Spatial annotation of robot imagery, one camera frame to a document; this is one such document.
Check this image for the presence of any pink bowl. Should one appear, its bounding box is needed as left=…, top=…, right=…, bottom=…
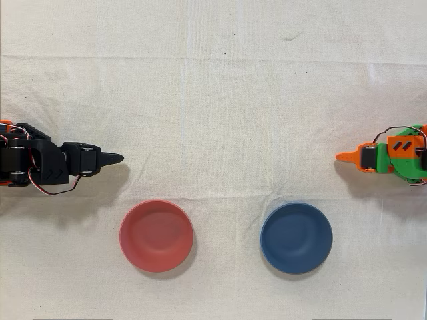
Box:
left=119, top=199, right=195, bottom=273

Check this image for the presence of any blue bowl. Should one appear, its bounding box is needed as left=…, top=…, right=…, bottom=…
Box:
left=260, top=201, right=334, bottom=275

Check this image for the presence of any white table cloth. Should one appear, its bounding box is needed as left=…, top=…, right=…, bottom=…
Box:
left=0, top=0, right=427, bottom=320

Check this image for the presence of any red white servo cable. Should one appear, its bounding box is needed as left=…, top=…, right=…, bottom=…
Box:
left=29, top=148, right=83, bottom=196

